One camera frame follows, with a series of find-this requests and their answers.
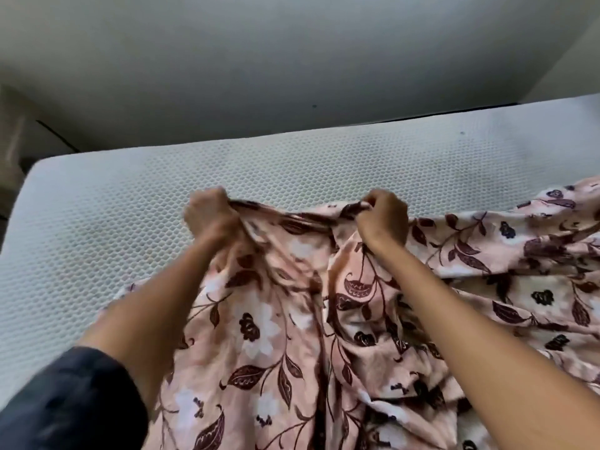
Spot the person's right hand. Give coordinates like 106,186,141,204
354,188,410,256

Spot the person's left hand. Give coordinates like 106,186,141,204
181,184,243,251

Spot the white textured mattress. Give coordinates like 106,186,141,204
0,91,600,411

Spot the pink floral bed sheet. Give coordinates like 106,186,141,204
96,175,600,450

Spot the person's left forearm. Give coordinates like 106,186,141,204
74,236,238,418

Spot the person's right forearm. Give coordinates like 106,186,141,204
370,241,600,450

